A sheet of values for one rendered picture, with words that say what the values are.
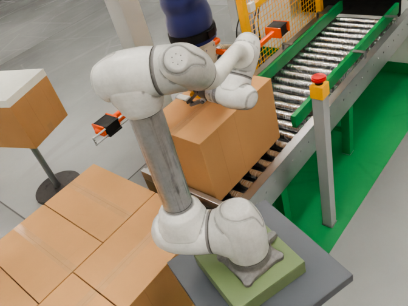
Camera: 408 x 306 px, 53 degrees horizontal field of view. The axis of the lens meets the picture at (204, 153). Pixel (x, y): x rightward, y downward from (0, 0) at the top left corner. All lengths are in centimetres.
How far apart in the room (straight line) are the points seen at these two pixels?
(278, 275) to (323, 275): 17
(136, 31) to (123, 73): 192
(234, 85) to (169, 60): 60
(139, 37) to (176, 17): 117
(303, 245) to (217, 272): 35
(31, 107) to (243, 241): 205
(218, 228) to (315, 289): 41
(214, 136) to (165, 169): 74
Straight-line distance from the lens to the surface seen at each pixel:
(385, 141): 324
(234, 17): 526
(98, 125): 168
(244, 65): 155
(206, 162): 194
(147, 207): 227
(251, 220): 133
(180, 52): 100
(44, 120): 312
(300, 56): 330
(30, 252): 242
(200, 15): 187
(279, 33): 203
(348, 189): 288
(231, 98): 156
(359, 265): 250
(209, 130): 194
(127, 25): 294
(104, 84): 111
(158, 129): 117
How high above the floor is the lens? 205
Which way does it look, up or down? 38 degrees down
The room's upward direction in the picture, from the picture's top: 17 degrees counter-clockwise
